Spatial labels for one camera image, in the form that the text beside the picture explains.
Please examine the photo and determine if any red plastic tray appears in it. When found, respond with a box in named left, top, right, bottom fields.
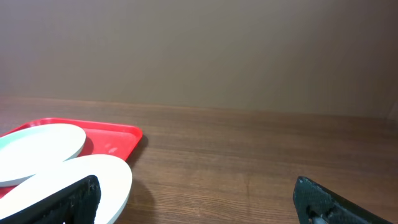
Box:
left=1, top=118, right=143, bottom=197

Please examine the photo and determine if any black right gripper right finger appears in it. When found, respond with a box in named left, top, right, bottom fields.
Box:
left=293, top=176, right=392, bottom=224

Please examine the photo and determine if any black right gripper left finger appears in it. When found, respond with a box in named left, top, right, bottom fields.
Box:
left=1, top=175, right=101, bottom=224

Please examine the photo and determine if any white plate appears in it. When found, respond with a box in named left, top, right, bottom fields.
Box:
left=1, top=154, right=132, bottom=224

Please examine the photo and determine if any light blue far plate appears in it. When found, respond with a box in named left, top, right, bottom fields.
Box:
left=1, top=123, right=86, bottom=187

